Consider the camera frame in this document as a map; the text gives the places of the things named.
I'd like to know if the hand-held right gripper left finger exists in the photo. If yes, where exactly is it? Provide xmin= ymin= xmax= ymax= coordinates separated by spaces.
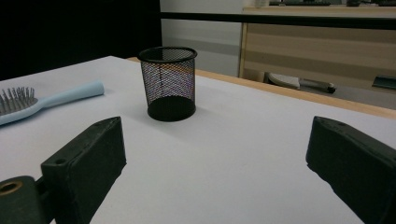
xmin=40 ymin=116 xmax=128 ymax=224

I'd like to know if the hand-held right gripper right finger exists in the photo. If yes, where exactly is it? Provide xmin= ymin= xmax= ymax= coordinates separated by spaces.
xmin=305 ymin=115 xmax=396 ymax=224

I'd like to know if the light blue hairbrush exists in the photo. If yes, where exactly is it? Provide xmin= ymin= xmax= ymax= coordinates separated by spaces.
xmin=0 ymin=79 xmax=106 ymax=127

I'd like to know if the black mesh pen holder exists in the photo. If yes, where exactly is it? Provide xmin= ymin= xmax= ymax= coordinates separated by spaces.
xmin=137 ymin=46 xmax=199 ymax=122

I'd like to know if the wooden desk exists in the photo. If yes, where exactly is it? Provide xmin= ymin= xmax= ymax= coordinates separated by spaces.
xmin=237 ymin=5 xmax=396 ymax=94

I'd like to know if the black curtain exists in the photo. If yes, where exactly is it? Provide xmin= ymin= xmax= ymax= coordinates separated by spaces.
xmin=0 ymin=0 xmax=163 ymax=82

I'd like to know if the white cabinet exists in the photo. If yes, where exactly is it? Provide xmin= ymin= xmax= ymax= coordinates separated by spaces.
xmin=160 ymin=18 xmax=244 ymax=77

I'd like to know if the black keyboard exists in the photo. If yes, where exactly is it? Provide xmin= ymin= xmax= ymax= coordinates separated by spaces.
xmin=269 ymin=0 xmax=332 ymax=7

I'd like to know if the black frame bar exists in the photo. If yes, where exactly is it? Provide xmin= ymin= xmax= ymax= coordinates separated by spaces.
xmin=160 ymin=11 xmax=396 ymax=31

